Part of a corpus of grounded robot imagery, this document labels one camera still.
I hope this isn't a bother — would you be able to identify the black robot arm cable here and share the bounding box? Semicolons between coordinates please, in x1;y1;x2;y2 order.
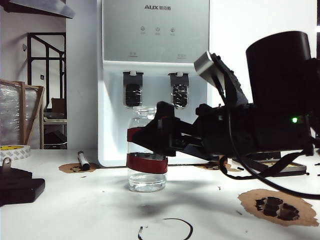
216;82;320;201

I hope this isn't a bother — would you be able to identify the white double-sided tape roll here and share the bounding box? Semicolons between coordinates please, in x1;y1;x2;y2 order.
0;144;32;163

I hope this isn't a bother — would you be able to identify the black metal shelf frame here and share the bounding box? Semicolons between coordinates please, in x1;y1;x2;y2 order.
26;32;67;151

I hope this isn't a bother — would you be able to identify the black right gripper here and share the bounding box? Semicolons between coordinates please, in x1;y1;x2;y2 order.
128;100;259;161

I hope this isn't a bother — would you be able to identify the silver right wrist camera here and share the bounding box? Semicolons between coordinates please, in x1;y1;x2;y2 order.
193;50;252;105

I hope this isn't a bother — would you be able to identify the grey dispenser push lever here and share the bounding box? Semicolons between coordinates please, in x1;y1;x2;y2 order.
167;72;190;110
122;71;145;110

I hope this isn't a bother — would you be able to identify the black soldering iron stand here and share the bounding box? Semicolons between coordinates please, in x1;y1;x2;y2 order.
232;149;307;178

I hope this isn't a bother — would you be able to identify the brown cardboard box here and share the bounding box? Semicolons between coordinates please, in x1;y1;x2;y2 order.
51;97;68;113

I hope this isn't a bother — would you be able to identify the black flat box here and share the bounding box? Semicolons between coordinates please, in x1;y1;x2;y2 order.
0;177;46;207

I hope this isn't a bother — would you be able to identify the glass bottle with red bands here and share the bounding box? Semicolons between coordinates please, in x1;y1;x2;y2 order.
126;106;169;193

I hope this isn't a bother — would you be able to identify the white AUX water dispenser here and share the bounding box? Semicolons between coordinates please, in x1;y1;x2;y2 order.
97;0;213;168

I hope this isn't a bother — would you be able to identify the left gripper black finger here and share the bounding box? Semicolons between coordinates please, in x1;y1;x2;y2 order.
0;0;77;20

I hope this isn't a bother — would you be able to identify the black marker pen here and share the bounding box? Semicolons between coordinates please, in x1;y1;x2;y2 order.
77;150;91;171

